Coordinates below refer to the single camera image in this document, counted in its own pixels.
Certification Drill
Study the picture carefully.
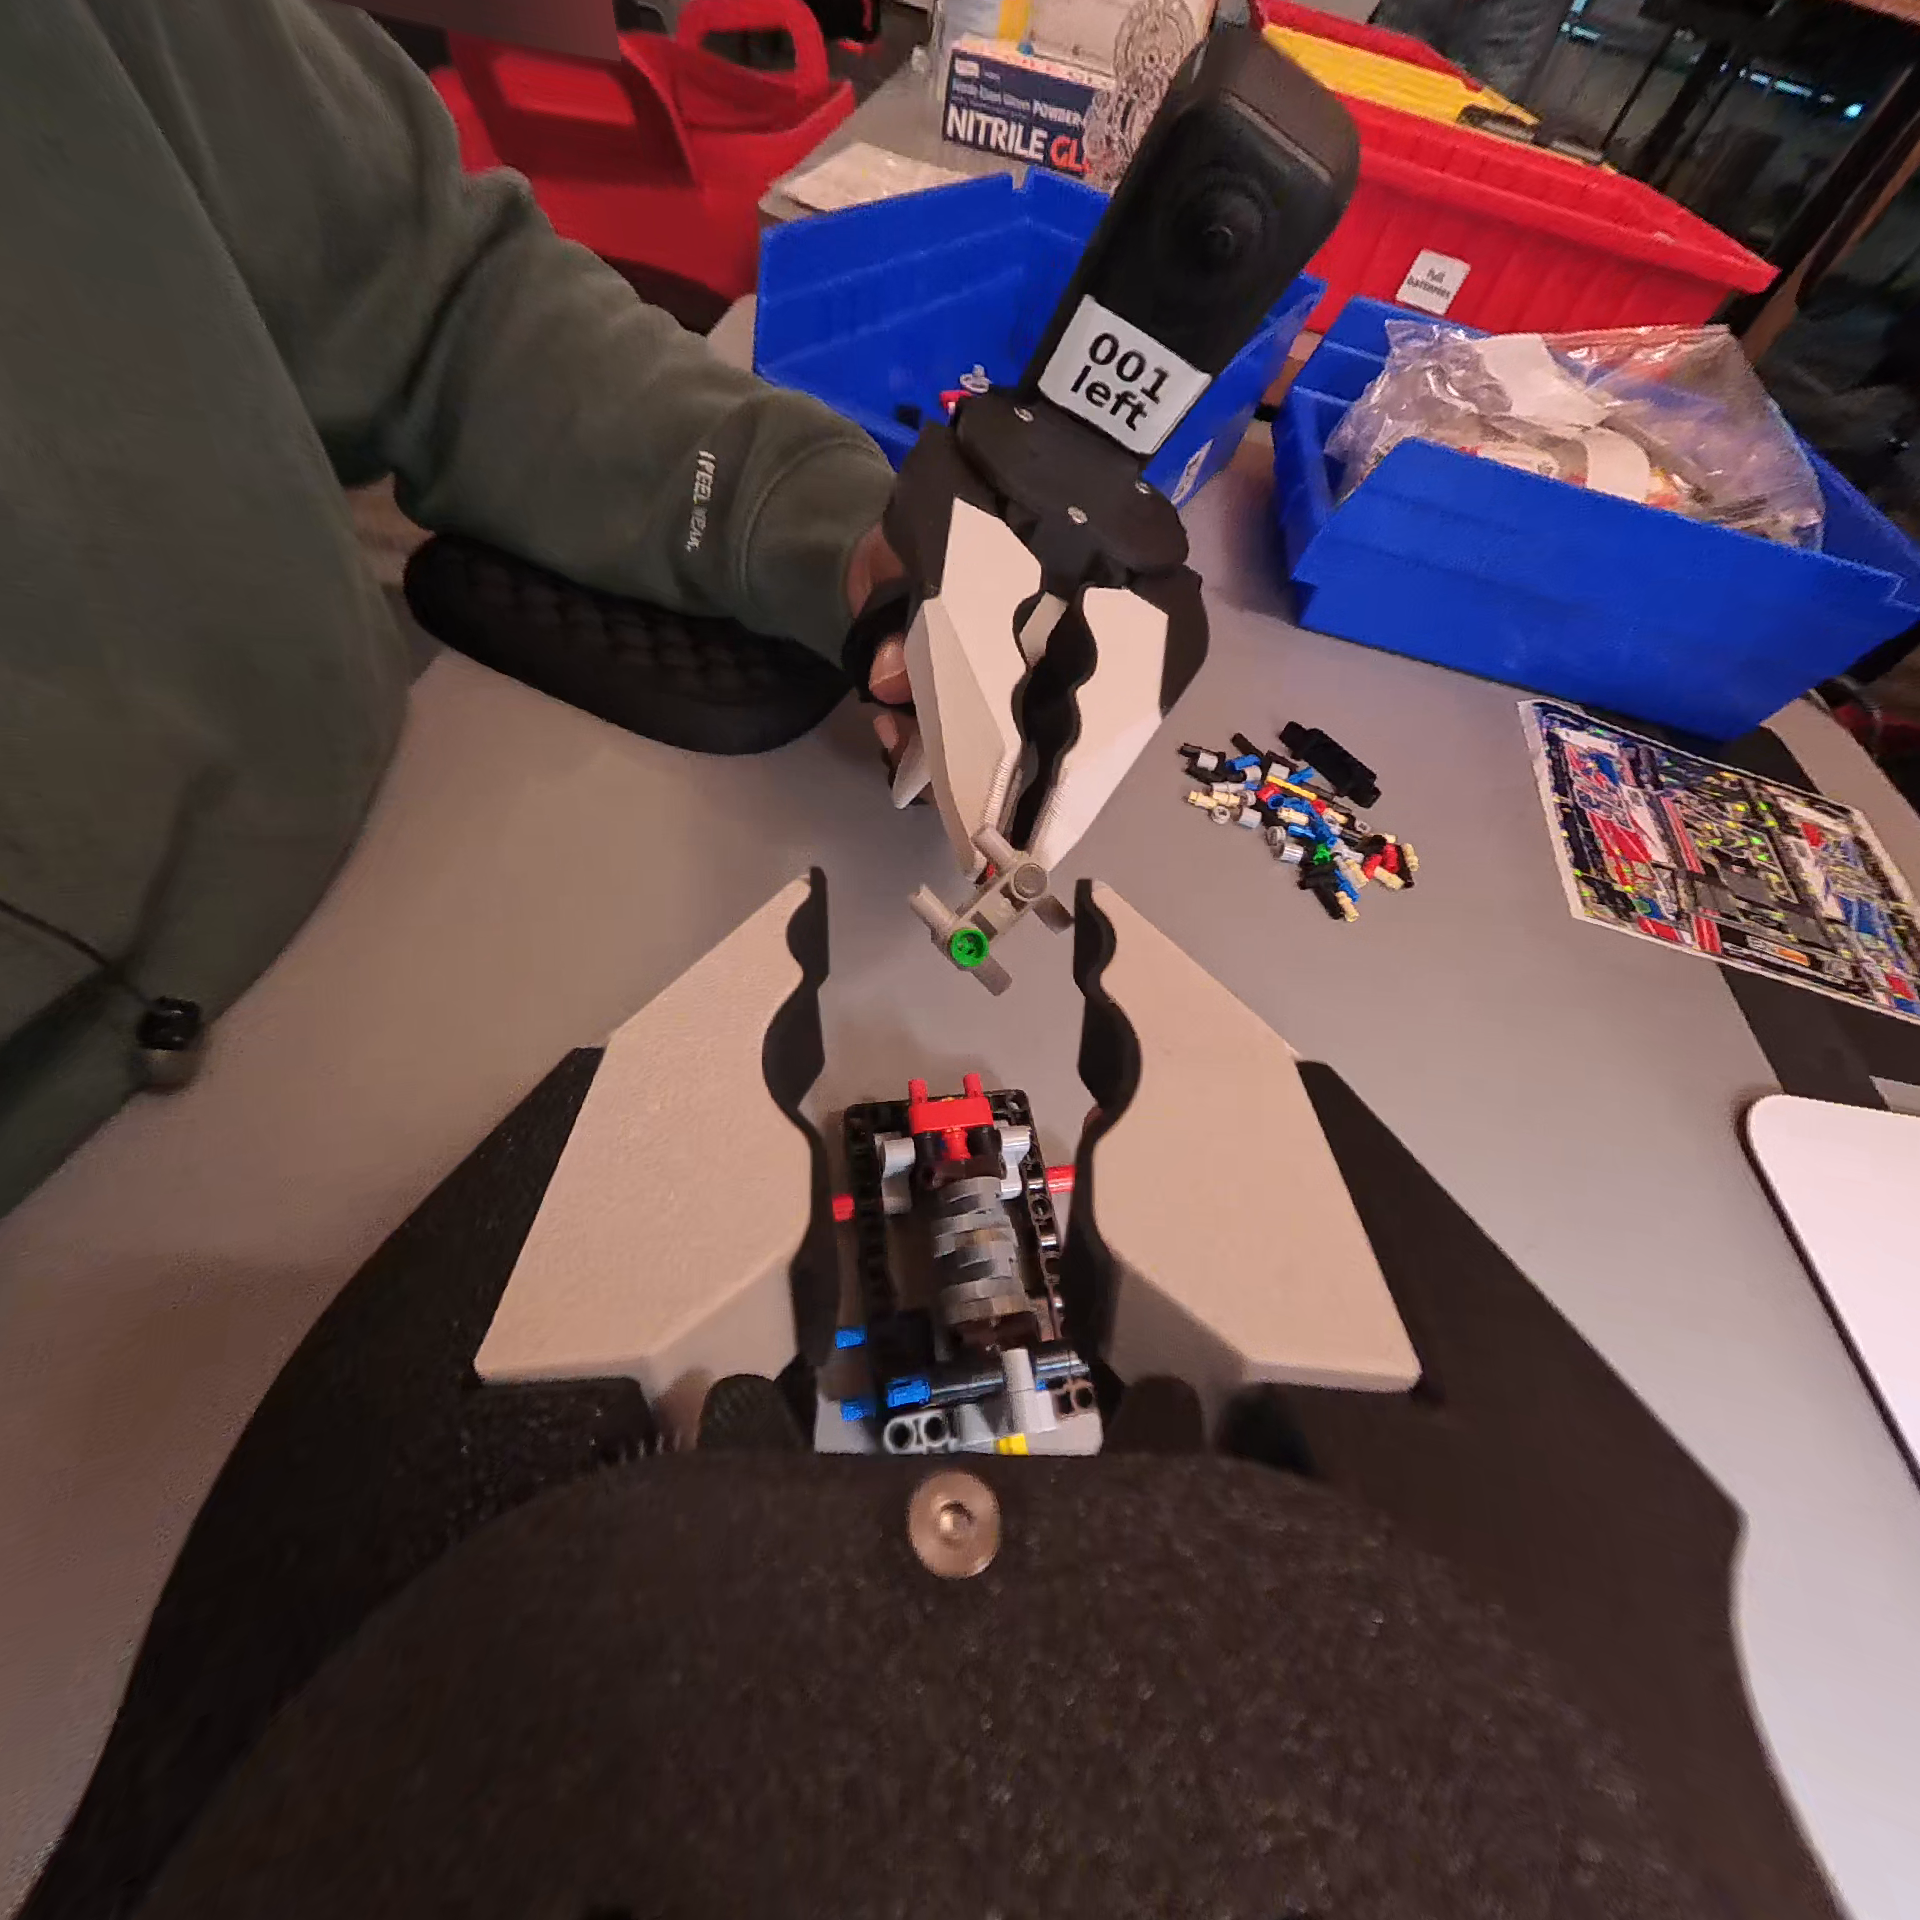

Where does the red storage tote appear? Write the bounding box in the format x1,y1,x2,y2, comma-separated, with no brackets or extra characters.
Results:
1251,0,1778,338

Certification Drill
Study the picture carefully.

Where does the black wrist rest pad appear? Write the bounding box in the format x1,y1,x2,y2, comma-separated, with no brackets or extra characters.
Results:
403,533,849,759

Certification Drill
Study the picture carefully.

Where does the person's left hand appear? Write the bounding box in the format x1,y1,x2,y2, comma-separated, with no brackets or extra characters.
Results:
842,523,929,767

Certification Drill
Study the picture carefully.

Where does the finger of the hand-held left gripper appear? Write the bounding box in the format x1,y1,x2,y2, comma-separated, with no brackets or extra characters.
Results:
891,499,1069,887
1026,583,1171,874

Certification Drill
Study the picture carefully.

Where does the red plastic container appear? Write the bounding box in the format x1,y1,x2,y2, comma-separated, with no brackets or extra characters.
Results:
435,0,859,304

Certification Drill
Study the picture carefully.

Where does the person's green sweatshirt torso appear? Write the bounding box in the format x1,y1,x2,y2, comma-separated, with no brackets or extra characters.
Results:
0,0,495,1216

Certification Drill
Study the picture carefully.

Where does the blue storage bin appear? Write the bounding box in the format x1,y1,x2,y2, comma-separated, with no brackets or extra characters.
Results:
1275,295,1920,745
752,169,1331,511

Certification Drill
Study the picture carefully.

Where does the black lego panel piece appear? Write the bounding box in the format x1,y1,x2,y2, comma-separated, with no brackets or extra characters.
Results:
1275,722,1379,803

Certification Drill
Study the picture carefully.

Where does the pile of small lego pieces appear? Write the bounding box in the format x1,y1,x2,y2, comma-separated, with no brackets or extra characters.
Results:
1179,731,1420,925

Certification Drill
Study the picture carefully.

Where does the disposable glove box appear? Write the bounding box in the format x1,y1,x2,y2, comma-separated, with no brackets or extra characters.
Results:
935,0,1220,189

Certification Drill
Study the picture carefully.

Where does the black lego chassis assembly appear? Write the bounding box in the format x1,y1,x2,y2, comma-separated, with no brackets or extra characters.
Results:
819,1072,1115,1458

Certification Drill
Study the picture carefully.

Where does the small grey lego axle assembly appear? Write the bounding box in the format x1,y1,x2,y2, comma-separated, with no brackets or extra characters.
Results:
907,825,1074,992

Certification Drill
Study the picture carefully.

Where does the clear bag of lego parts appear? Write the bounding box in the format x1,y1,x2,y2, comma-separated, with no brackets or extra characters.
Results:
1325,318,1829,547

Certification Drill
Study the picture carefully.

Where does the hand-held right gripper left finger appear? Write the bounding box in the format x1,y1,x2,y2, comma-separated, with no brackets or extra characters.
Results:
471,868,842,1410

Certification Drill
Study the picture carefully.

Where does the lego instruction booklet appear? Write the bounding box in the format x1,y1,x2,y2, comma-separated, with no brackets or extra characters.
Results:
1515,698,1920,1026

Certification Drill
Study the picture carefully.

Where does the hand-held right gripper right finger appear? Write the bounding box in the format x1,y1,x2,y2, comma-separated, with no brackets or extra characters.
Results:
1069,880,1422,1417

